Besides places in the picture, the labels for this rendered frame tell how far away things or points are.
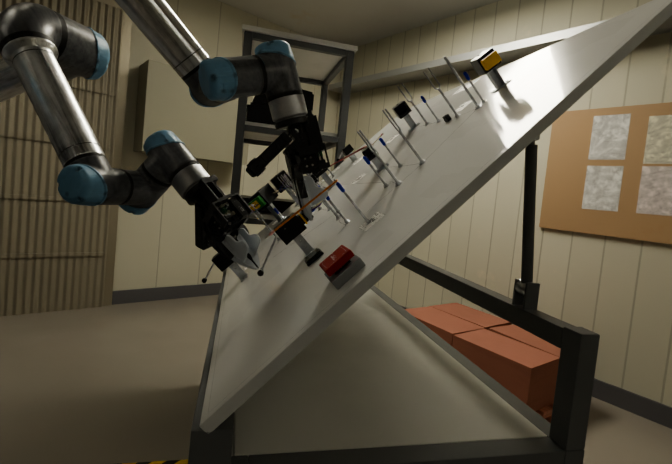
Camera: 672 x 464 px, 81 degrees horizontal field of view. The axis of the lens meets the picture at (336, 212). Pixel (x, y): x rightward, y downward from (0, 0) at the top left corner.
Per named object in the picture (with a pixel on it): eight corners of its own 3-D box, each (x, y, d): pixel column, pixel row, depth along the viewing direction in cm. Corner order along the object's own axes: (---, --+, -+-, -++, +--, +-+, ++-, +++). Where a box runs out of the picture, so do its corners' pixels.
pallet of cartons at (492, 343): (594, 407, 248) (602, 348, 246) (540, 450, 198) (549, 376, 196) (444, 343, 334) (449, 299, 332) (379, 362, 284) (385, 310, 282)
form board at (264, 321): (231, 260, 166) (228, 257, 166) (407, 113, 179) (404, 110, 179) (208, 435, 52) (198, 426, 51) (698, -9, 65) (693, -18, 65)
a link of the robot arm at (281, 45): (243, 53, 80) (280, 50, 85) (258, 106, 82) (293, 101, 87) (258, 38, 74) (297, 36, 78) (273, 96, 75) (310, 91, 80)
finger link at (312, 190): (335, 214, 81) (323, 170, 81) (307, 221, 80) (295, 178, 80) (332, 214, 84) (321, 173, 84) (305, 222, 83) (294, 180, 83)
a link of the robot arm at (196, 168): (167, 191, 85) (198, 181, 91) (180, 206, 84) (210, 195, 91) (177, 168, 80) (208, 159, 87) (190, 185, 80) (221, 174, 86)
